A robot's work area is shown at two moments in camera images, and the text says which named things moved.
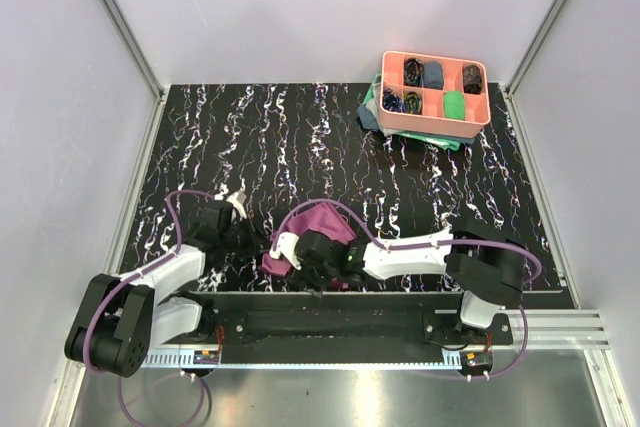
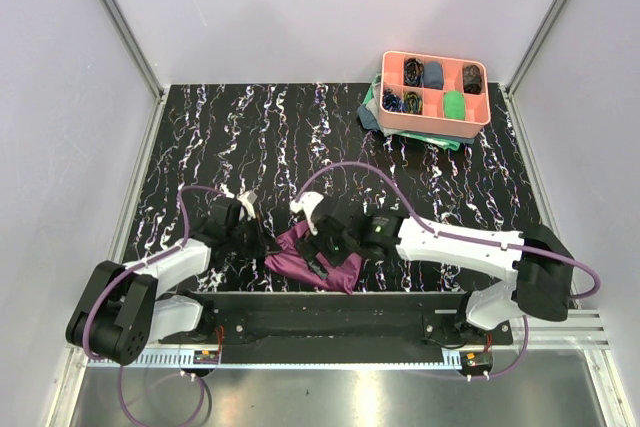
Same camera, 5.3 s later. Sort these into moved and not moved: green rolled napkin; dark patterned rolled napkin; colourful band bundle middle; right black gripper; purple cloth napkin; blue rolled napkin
Moved: right black gripper; purple cloth napkin
Not moved: blue rolled napkin; colourful band bundle middle; dark patterned rolled napkin; green rolled napkin
